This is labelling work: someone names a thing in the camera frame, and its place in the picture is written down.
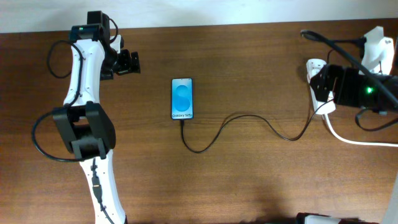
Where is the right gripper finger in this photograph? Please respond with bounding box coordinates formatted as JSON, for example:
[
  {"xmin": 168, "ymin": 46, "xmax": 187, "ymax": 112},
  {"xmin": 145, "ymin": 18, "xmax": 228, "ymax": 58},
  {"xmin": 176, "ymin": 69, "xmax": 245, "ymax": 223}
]
[
  {"xmin": 310, "ymin": 64, "xmax": 328, "ymax": 86},
  {"xmin": 310, "ymin": 81, "xmax": 332, "ymax": 102}
]

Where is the blue Galaxy smartphone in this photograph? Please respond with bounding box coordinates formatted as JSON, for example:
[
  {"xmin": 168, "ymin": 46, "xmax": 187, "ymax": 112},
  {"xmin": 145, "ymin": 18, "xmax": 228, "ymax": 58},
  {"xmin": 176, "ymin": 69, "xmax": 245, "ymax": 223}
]
[{"xmin": 171, "ymin": 78, "xmax": 193, "ymax": 120}]

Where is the black USB charging cable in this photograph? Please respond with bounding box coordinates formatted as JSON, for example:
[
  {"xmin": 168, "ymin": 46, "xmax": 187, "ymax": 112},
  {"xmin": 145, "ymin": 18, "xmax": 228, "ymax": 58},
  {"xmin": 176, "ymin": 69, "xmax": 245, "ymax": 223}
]
[{"xmin": 179, "ymin": 49, "xmax": 335, "ymax": 154}]

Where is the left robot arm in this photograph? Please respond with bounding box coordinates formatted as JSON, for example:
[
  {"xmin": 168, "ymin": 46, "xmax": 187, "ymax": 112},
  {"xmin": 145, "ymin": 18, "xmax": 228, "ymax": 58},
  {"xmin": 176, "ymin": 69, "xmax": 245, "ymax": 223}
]
[{"xmin": 52, "ymin": 11, "xmax": 141, "ymax": 224}]

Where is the white power strip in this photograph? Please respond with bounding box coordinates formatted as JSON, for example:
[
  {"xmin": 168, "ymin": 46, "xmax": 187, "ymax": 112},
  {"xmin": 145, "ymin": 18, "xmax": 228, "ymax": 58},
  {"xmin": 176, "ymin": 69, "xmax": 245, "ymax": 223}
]
[{"xmin": 306, "ymin": 58, "xmax": 336, "ymax": 115}]

